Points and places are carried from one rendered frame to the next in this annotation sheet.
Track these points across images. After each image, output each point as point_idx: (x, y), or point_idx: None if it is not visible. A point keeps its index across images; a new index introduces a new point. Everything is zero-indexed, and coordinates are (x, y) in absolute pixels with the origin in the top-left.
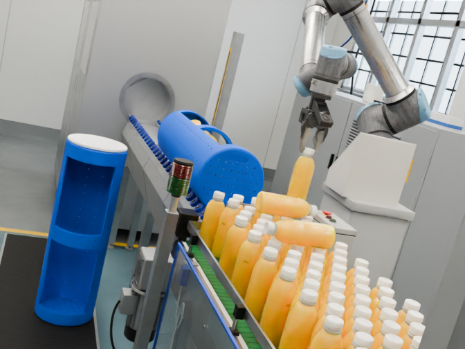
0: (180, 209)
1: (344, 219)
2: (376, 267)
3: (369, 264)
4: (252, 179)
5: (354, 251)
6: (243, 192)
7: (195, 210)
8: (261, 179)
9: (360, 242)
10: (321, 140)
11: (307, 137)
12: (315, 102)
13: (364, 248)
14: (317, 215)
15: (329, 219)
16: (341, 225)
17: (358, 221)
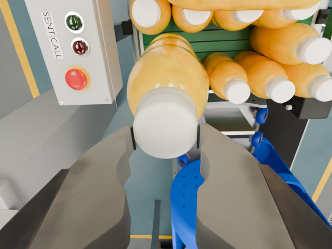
0: (329, 108)
1: (25, 178)
2: (1, 133)
3: (8, 134)
4: (193, 200)
5: (24, 142)
6: (201, 182)
7: (258, 156)
8: (179, 204)
9: (12, 149)
10: (79, 176)
11: (216, 173)
12: None
13: (8, 145)
14: (104, 65)
15: (79, 38)
16: (55, 3)
17: (3, 169)
